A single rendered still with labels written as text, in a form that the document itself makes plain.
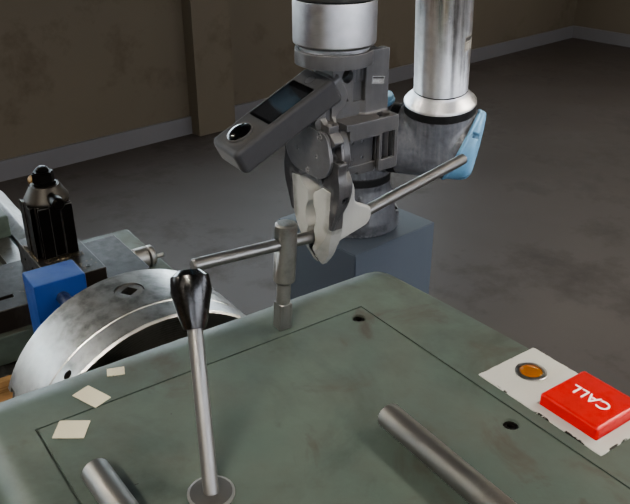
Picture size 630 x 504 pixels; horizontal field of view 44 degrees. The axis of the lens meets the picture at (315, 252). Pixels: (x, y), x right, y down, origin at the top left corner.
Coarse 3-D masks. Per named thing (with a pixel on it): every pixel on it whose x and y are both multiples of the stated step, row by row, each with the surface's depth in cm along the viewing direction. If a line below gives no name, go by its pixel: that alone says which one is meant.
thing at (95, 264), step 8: (24, 240) 150; (80, 248) 147; (24, 256) 148; (32, 256) 144; (80, 256) 144; (88, 256) 144; (24, 264) 150; (32, 264) 144; (40, 264) 141; (48, 264) 141; (80, 264) 141; (88, 264) 141; (96, 264) 141; (88, 272) 139; (96, 272) 140; (104, 272) 141; (88, 280) 139; (96, 280) 140
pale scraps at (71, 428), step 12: (108, 372) 72; (120, 372) 72; (84, 396) 69; (96, 396) 69; (108, 396) 69; (72, 420) 66; (84, 420) 66; (60, 432) 64; (72, 432) 64; (84, 432) 64
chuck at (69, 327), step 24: (96, 288) 90; (144, 288) 90; (168, 288) 90; (72, 312) 88; (96, 312) 86; (120, 312) 85; (48, 336) 87; (72, 336) 85; (24, 360) 88; (48, 360) 85; (24, 384) 86; (48, 384) 83
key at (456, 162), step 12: (456, 156) 85; (444, 168) 83; (456, 168) 84; (420, 180) 82; (432, 180) 83; (396, 192) 81; (408, 192) 81; (372, 204) 79; (384, 204) 80; (276, 240) 74; (300, 240) 75; (312, 240) 76; (228, 252) 71; (240, 252) 71; (252, 252) 72; (264, 252) 73; (192, 264) 69; (204, 264) 69; (216, 264) 70
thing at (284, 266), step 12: (276, 228) 73; (288, 228) 73; (288, 240) 74; (276, 252) 74; (288, 252) 74; (276, 264) 75; (288, 264) 75; (276, 276) 75; (288, 276) 75; (288, 288) 76; (276, 300) 77; (288, 300) 77; (276, 312) 78; (288, 312) 78; (276, 324) 78; (288, 324) 78
